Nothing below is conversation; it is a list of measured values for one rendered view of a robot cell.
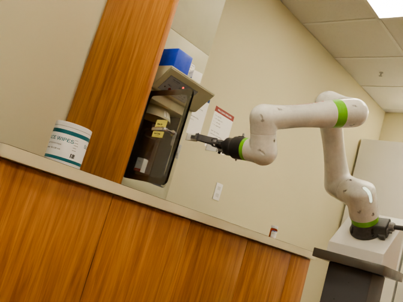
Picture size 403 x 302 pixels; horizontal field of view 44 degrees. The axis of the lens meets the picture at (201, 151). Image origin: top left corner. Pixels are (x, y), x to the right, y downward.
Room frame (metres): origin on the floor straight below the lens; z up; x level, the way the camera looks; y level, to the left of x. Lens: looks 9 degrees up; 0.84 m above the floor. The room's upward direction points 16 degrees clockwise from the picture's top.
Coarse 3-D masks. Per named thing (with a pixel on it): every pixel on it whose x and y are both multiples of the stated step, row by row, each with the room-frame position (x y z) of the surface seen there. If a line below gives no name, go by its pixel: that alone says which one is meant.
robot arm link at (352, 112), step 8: (344, 96) 2.04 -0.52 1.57; (336, 104) 1.93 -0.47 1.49; (344, 104) 1.94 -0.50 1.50; (352, 104) 1.94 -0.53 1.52; (360, 104) 1.96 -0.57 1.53; (344, 112) 1.93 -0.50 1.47; (352, 112) 1.94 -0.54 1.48; (360, 112) 1.95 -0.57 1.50; (368, 112) 1.99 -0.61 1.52; (344, 120) 1.94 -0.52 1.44; (352, 120) 1.96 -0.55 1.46; (360, 120) 1.97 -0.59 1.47
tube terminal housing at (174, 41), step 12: (168, 36) 2.19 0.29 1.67; (180, 36) 2.24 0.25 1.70; (168, 48) 2.21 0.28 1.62; (180, 48) 2.26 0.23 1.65; (192, 48) 2.31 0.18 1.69; (204, 60) 2.39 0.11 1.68; (180, 144) 2.40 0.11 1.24; (132, 180) 2.23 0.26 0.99; (168, 180) 2.39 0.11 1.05; (156, 192) 2.35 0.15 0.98
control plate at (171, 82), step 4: (172, 76) 2.14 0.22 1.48; (168, 80) 2.15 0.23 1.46; (172, 80) 2.16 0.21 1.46; (176, 80) 2.17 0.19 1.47; (164, 84) 2.17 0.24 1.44; (168, 84) 2.18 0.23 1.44; (172, 84) 2.18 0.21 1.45; (176, 84) 2.19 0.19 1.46; (180, 84) 2.20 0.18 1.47; (184, 84) 2.21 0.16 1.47; (160, 88) 2.18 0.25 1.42; (164, 88) 2.19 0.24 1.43; (168, 88) 2.19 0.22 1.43; (172, 88) 2.20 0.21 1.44; (176, 88) 2.21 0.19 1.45; (180, 88) 2.22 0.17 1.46; (184, 88) 2.23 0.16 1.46; (188, 88) 2.23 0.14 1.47; (196, 92) 2.27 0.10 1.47
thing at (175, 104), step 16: (160, 96) 2.09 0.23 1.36; (176, 96) 2.00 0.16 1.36; (192, 96) 1.93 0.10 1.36; (160, 112) 2.06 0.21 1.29; (176, 112) 1.98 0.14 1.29; (144, 128) 2.12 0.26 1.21; (176, 128) 1.95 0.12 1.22; (144, 144) 2.09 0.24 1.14; (160, 144) 2.01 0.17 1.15; (176, 144) 1.93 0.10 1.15; (144, 160) 2.07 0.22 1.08; (160, 160) 1.98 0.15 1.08; (128, 176) 2.12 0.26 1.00; (144, 176) 2.04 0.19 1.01; (160, 176) 1.96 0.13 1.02
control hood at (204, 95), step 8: (160, 72) 2.13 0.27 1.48; (168, 72) 2.11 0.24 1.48; (176, 72) 2.13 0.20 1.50; (160, 80) 2.14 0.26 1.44; (184, 80) 2.18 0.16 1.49; (192, 80) 2.20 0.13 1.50; (152, 88) 2.18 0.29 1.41; (192, 88) 2.24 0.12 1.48; (200, 88) 2.26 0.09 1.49; (200, 96) 2.31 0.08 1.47; (208, 96) 2.32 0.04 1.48; (192, 104) 2.34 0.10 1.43; (200, 104) 2.35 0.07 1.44
